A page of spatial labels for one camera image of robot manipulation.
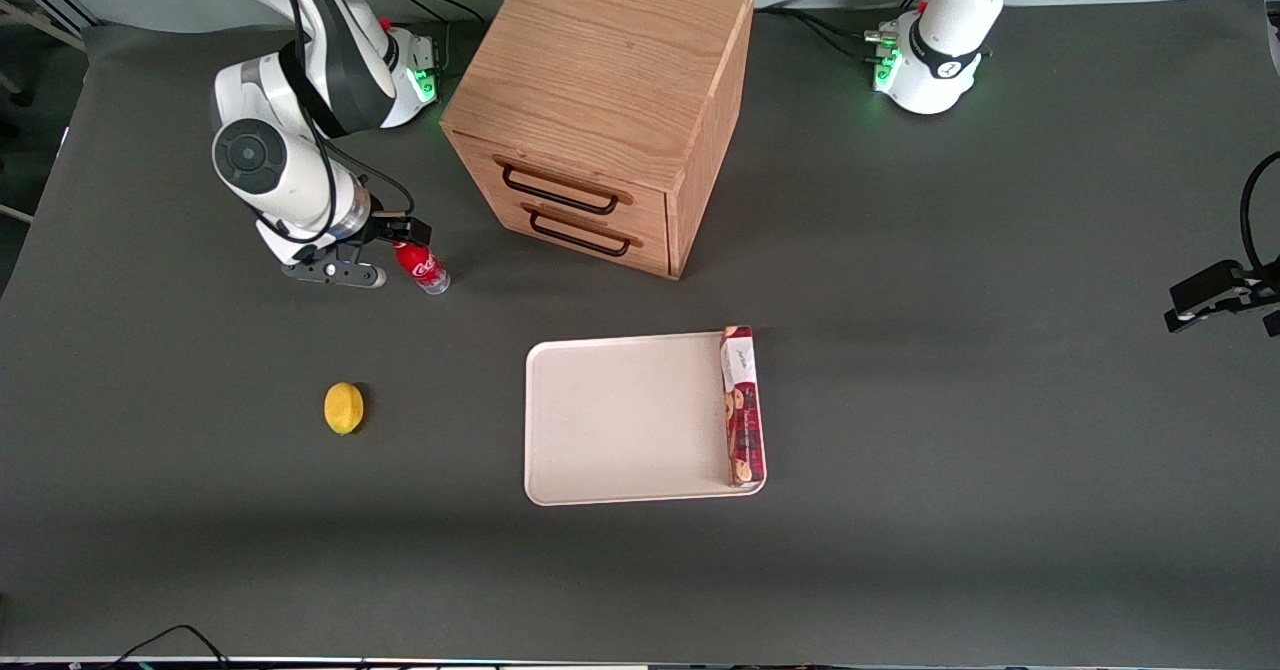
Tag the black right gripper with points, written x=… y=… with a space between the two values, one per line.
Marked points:
x=383 y=229

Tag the small red coke bottle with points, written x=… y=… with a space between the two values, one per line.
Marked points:
x=424 y=268

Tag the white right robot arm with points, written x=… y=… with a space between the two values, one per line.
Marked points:
x=300 y=165

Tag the beige plastic tray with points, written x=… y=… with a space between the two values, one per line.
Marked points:
x=625 y=420

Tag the yellow lemon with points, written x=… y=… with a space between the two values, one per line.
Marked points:
x=344 y=408

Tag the wooden two-drawer cabinet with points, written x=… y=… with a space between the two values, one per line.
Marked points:
x=610 y=60

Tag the red cookie box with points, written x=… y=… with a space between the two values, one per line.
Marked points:
x=744 y=420

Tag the dark grey table mat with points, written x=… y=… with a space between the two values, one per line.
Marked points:
x=950 y=250

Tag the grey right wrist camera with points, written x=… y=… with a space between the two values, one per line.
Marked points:
x=335 y=272

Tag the black clamp mount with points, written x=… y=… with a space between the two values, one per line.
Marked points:
x=1215 y=290

